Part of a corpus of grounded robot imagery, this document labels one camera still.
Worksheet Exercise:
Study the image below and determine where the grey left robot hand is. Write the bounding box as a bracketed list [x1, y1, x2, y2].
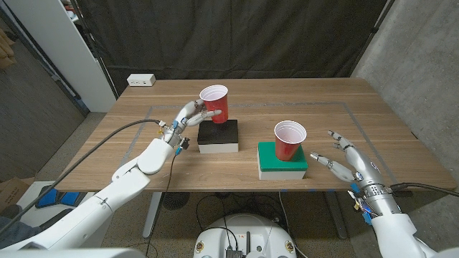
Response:
[157, 99, 223, 155]

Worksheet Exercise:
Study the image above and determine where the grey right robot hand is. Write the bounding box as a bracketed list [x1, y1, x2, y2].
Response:
[310, 130, 402, 219]

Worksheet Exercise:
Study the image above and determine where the red plastic cup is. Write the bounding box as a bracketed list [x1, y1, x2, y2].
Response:
[274, 120, 308, 162]
[199, 84, 230, 125]

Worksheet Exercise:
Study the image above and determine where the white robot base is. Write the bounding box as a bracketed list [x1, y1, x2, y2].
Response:
[193, 214, 298, 258]

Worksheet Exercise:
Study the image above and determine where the black-topped white block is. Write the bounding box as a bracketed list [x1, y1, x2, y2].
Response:
[197, 119, 240, 154]

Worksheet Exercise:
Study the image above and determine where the green-topped white block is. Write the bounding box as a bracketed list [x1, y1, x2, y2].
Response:
[257, 141, 309, 181]

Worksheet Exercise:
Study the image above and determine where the grey table leg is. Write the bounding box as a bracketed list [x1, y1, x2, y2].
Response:
[324, 191, 349, 240]

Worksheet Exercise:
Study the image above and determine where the white power outlet box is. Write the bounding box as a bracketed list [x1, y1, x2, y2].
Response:
[126, 73, 156, 87]

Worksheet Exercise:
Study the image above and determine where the round black fan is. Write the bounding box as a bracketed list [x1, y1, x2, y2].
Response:
[160, 192, 191, 211]

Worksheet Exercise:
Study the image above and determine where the white table leg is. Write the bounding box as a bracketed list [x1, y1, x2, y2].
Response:
[142, 192, 163, 239]

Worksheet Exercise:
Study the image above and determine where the grey tape outline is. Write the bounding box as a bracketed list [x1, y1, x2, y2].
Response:
[114, 101, 399, 186]

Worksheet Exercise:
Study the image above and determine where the black backdrop curtain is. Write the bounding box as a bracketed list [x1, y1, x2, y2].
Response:
[77, 0, 390, 95]

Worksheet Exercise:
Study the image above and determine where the black backdrop stand pole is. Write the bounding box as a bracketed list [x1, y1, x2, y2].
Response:
[70, 0, 120, 100]
[349, 0, 396, 78]

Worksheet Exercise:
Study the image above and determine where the white cabinet panel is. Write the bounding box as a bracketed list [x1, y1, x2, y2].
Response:
[3, 0, 118, 113]

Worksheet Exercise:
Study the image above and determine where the blue and black foot pedal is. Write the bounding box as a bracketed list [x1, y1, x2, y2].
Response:
[34, 186, 87, 209]

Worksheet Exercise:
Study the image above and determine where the brown cardboard box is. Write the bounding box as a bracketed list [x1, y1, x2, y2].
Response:
[0, 176, 34, 212]

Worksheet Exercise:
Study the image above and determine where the person's leg in jeans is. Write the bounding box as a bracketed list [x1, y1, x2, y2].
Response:
[0, 204, 44, 250]

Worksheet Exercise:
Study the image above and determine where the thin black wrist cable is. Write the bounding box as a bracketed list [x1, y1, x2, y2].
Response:
[145, 152, 180, 257]

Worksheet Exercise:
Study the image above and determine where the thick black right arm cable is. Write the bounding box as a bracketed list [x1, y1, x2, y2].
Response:
[389, 182, 459, 198]

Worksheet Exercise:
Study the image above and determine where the black floor cable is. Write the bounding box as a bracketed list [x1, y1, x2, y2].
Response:
[195, 193, 280, 249]

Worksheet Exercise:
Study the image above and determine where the white floor cable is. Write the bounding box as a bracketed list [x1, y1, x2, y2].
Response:
[278, 191, 309, 258]

